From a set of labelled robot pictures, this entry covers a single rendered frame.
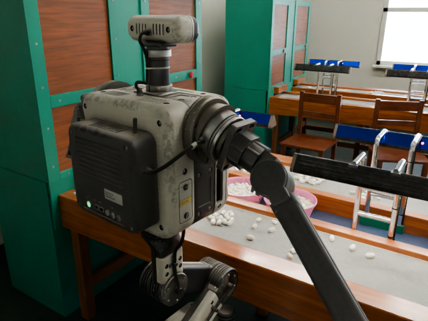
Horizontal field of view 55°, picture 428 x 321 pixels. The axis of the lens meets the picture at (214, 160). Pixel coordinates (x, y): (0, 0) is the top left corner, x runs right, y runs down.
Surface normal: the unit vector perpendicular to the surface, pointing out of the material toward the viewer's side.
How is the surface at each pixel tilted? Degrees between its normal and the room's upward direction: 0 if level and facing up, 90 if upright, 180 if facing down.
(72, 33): 90
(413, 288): 0
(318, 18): 90
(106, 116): 90
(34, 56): 90
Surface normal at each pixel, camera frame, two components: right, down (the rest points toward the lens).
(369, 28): -0.48, 0.30
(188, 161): 0.78, 0.22
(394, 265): 0.00, -0.94
